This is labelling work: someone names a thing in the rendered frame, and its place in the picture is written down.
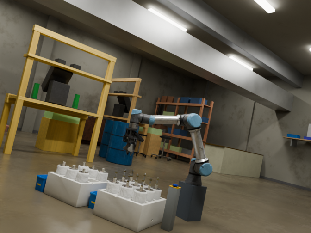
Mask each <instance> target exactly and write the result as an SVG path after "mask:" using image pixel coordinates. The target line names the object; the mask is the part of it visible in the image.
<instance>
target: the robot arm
mask: <svg viewBox="0 0 311 233"><path fill-rule="evenodd" d="M141 112H142V111H141V110H137V109H133V110H132V113H131V118H130V122H129V128H126V132H125V135H124V136H123V137H124V140H122V141H123V142H127V144H126V146H125V147H123V149H124V150H126V154H127V155H128V154H129V152H130V156H131V155H132V153H133V152H134V150H135V147H136V144H137V139H138V141H140V142H143V141H144V139H143V138H142V137H141V136H140V135H139V134H138V133H137V132H136V131H137V129H138V125H139V123H141V124H149V125H153V124H177V125H178V126H186V127H187V130H188V131H189V132H190V134H191V139H192V143H193V148H194V152H195V156H196V158H192V159H191V164H190V168H189V173H188V176H187V178H186V179H185V183H187V184H191V185H195V186H201V185H202V181H201V176H205V177H206V176H209V175H210V174H211V173H212V165H211V164H210V163H209V160H208V158H207V157H206V155H205V150H204V145H203V141H202V137H201V133H200V129H201V123H202V119H201V117H200V116H199V115H198V114H195V113H192V114H184V115H177V116H161V115H147V114H143V113H141Z"/></svg>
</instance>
